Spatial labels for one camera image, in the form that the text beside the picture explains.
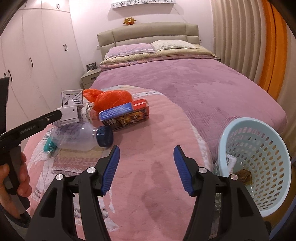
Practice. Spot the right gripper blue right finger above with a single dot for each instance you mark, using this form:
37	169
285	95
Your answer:
201	183

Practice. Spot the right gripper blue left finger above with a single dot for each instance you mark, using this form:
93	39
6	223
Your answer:
90	184

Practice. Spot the teal clay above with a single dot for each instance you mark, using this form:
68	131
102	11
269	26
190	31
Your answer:
49	146

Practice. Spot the red blue playing card box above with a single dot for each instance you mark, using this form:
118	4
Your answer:
125	115

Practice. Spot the white cardboard box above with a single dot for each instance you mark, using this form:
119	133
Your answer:
71	101

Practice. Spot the orange plastic bag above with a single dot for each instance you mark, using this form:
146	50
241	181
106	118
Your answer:
104	100

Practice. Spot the brown wrapper in basket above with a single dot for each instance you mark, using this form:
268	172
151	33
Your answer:
245	176

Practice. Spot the clear bottle with blue cap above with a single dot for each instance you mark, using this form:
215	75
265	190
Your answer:
82	137

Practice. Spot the pink elephant blanket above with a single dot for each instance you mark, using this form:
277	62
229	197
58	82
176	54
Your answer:
147	200

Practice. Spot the light blue plastic basket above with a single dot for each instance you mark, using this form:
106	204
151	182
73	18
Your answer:
252	145

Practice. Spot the purple bedspread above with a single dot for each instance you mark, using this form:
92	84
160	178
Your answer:
210	93

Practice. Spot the white wardrobe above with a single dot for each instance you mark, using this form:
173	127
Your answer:
39	55

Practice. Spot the beige nightstand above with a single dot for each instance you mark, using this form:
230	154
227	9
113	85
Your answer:
89	77

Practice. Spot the folded beige quilt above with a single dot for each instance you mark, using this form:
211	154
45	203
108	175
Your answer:
170	54

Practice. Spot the purple pillow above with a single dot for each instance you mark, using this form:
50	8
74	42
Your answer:
127	50

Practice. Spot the white patterned pillow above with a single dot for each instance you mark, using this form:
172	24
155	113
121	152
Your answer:
171	44

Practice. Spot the beige curtain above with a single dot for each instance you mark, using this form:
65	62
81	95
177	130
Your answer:
240	36

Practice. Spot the orange curtain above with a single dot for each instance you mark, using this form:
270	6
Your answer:
275	61

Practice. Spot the beige padded headboard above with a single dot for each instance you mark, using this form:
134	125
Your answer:
147	33

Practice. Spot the yellow plush toy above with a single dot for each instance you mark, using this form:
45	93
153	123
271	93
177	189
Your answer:
129	21

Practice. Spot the small picture frame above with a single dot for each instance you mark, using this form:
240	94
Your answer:
91	66

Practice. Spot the white carved wall shelf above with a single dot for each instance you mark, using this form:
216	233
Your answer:
121	4

